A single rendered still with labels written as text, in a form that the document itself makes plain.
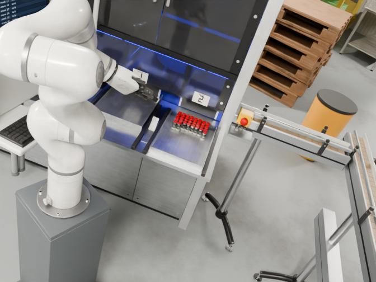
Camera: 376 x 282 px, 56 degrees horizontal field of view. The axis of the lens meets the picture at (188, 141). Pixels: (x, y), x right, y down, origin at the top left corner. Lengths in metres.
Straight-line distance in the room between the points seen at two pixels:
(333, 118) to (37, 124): 2.74
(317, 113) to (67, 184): 2.61
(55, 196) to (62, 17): 0.70
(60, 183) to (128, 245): 1.17
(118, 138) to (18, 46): 0.97
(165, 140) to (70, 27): 0.99
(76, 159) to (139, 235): 1.28
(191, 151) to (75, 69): 1.05
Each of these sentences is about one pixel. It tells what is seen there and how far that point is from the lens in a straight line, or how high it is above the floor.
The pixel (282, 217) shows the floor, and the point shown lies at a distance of 2.95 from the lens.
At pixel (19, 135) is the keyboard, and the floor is 0.83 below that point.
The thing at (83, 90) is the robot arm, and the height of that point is 1.53.
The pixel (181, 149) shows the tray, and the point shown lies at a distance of 1.70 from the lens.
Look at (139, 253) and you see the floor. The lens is 2.34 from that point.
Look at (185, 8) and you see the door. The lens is 1.71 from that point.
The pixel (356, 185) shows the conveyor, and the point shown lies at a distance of 2.00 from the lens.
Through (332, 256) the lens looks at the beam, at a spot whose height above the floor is 0.55.
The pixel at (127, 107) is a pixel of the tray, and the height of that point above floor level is 0.88.
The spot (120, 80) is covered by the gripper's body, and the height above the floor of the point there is 1.31.
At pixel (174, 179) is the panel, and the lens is 2.22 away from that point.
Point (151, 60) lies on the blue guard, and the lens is 1.83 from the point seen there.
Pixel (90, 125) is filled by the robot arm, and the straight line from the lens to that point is 1.07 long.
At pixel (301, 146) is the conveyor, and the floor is 0.90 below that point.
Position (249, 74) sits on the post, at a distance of 1.75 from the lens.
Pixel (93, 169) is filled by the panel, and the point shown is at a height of 0.24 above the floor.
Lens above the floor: 1.95
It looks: 37 degrees down
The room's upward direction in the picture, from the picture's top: 19 degrees clockwise
